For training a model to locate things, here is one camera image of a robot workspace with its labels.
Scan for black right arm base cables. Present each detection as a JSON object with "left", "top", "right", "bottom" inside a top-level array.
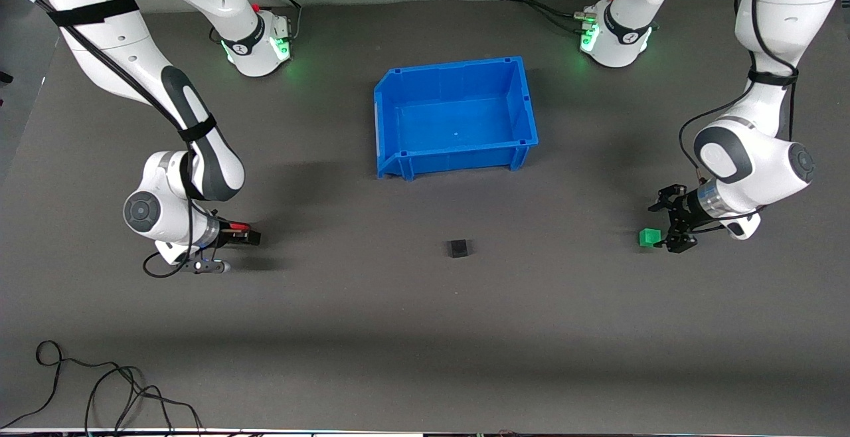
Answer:
[{"left": 209, "top": 0, "right": 303, "bottom": 46}]

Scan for black arm base cables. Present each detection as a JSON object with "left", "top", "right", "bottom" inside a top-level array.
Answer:
[
  {"left": 209, "top": 0, "right": 303, "bottom": 46},
  {"left": 501, "top": 0, "right": 615, "bottom": 34}
]

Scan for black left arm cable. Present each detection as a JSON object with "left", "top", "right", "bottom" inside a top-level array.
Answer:
[{"left": 679, "top": 0, "right": 798, "bottom": 189}]

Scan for blue plastic storage bin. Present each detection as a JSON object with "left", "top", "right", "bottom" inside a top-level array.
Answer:
[{"left": 374, "top": 56, "right": 540, "bottom": 181}]

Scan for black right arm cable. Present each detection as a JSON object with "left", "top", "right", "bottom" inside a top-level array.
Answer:
[{"left": 0, "top": 0, "right": 230, "bottom": 280}]

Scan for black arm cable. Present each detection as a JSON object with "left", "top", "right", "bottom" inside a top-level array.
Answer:
[
  {"left": 679, "top": 0, "right": 798, "bottom": 189},
  {"left": 0, "top": 0, "right": 230, "bottom": 280}
]

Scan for black left arm base cables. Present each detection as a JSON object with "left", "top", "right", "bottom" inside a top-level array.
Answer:
[{"left": 501, "top": 0, "right": 615, "bottom": 34}]

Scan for thin black loose cable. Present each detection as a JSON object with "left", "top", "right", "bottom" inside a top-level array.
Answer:
[{"left": 0, "top": 341, "right": 203, "bottom": 434}]

